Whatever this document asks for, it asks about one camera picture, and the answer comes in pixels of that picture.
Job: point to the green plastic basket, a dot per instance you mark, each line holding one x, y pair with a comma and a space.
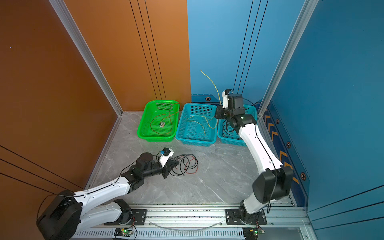
154, 113

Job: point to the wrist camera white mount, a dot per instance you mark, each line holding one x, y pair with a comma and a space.
225, 95
166, 153

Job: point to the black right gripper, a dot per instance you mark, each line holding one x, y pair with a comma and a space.
220, 109

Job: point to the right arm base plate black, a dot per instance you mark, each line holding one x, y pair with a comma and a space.
241, 217

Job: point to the right teal plastic basket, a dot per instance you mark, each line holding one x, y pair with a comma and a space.
228, 135

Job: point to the left green circuit board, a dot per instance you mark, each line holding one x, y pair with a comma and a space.
123, 233

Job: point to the right green circuit board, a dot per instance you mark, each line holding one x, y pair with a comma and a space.
252, 233

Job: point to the aluminium corner frame post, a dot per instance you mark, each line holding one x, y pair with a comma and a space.
75, 34
295, 36

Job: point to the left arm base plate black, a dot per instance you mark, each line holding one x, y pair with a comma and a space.
135, 217

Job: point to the middle teal plastic basket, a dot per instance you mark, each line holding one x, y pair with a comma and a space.
198, 125

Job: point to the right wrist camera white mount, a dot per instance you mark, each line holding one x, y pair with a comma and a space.
225, 95

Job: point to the green circuit board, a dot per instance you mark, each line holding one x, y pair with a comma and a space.
123, 233
252, 233

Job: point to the aluminium corner frame post left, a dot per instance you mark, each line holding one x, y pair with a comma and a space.
75, 34

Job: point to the aluminium corner frame post right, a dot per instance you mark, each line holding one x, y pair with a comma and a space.
295, 36

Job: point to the teal plastic basket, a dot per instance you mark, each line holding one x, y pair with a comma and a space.
198, 125
228, 135

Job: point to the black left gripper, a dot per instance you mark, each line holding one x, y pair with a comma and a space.
167, 168

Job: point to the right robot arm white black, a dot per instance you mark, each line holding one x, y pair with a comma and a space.
274, 180

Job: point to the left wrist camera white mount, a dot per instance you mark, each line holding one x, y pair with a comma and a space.
166, 153

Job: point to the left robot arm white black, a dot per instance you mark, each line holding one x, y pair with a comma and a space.
73, 212

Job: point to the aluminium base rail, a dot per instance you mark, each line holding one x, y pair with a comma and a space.
207, 222

